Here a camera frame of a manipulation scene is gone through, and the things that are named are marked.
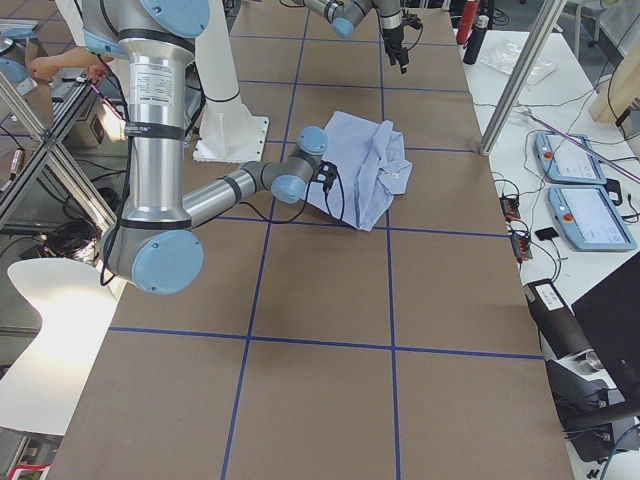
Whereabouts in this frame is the blue teach pendant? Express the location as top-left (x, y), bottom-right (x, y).
top-left (547, 185), bottom-right (637, 252)
top-left (534, 131), bottom-right (606, 186)

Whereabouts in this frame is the white moulded chair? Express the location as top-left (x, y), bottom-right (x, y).
top-left (1, 258), bottom-right (117, 436)

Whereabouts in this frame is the black water bottle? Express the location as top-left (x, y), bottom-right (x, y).
top-left (462, 15), bottom-right (489, 65)

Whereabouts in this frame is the red circuit board lower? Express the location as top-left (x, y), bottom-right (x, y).
top-left (510, 231), bottom-right (533, 263)

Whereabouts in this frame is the lower blue teach pendant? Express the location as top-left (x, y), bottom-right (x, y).
top-left (547, 185), bottom-right (637, 252)

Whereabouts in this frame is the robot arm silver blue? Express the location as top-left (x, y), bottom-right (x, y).
top-left (294, 0), bottom-right (422, 74)
top-left (82, 1), bottom-right (328, 295)

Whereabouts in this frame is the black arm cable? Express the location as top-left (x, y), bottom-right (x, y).
top-left (237, 169), bottom-right (346, 225)

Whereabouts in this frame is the black monitor screen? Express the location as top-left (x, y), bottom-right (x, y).
top-left (572, 255), bottom-right (639, 398)

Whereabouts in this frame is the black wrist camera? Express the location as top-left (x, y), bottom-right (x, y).
top-left (401, 11), bottom-right (423, 30)
top-left (313, 161), bottom-right (339, 191)

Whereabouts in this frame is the standing person white shirt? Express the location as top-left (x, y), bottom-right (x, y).
top-left (28, 47), bottom-right (107, 80)

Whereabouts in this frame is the metal reacher grabber tool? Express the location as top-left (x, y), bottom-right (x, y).
top-left (519, 109), bottom-right (640, 184)

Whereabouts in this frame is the red circuit board upper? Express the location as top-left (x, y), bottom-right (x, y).
top-left (499, 196), bottom-right (521, 221)

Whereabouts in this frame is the upper blue teach pendant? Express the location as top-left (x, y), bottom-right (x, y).
top-left (534, 131), bottom-right (606, 186)

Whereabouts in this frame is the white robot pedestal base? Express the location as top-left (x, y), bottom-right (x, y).
top-left (194, 1), bottom-right (269, 163)

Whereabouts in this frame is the light blue striped shirt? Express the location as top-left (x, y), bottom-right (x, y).
top-left (308, 111), bottom-right (412, 231)

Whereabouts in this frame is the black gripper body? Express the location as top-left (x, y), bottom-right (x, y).
top-left (382, 25), bottom-right (404, 53)

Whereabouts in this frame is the aluminium frame post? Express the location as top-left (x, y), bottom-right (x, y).
top-left (479, 0), bottom-right (566, 156)

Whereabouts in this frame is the red cylinder bottle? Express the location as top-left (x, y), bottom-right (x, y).
top-left (456, 0), bottom-right (479, 46)

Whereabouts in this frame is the brown paper roll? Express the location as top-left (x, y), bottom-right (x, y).
top-left (523, 279), bottom-right (593, 360)

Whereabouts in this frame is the red circuit board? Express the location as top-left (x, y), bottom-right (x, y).
top-left (499, 196), bottom-right (521, 221)
top-left (510, 231), bottom-right (533, 263)

